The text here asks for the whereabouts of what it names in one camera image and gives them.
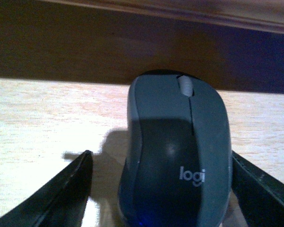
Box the grey logitech wireless mouse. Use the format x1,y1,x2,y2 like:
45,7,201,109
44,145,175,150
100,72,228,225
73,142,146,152
118,70,232,227

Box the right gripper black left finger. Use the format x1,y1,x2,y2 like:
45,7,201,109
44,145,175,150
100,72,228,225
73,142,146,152
0,150,93,227

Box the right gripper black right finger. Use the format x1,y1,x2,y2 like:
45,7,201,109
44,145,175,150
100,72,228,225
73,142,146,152
231,152,284,227

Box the wooden desk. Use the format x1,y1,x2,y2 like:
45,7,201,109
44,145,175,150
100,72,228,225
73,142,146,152
0,0,284,227

